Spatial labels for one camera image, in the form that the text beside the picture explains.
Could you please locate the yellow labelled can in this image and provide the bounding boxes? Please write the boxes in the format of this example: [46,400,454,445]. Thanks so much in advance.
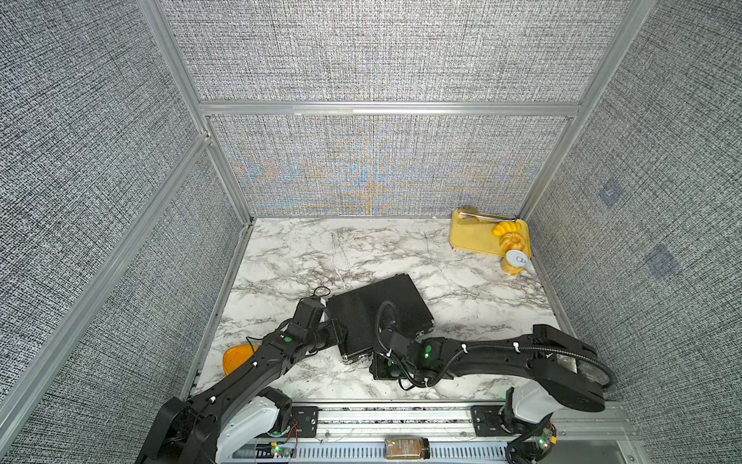
[500,249,529,276]

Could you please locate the metal tongs on tray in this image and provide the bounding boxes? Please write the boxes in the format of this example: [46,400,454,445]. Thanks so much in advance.
[458,211,516,223]

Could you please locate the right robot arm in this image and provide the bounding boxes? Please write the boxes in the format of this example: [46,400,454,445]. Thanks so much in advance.
[369,324,618,436]

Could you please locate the brown bottle on rail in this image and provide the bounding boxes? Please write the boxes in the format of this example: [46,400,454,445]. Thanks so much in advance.
[385,436,431,460]

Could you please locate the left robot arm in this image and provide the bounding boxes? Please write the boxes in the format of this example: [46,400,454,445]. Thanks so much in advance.
[135,296,348,463]

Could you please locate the orange round object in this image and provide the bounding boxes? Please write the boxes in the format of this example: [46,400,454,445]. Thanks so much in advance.
[222,343,257,375]

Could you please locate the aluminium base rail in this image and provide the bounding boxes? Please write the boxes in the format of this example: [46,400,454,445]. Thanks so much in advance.
[213,399,645,464]

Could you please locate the yellow plastic tray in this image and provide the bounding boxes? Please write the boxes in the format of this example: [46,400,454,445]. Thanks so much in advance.
[449,208,533,259]

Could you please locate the black aluminium poker case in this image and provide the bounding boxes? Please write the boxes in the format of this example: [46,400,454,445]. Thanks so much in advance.
[327,274,435,365]

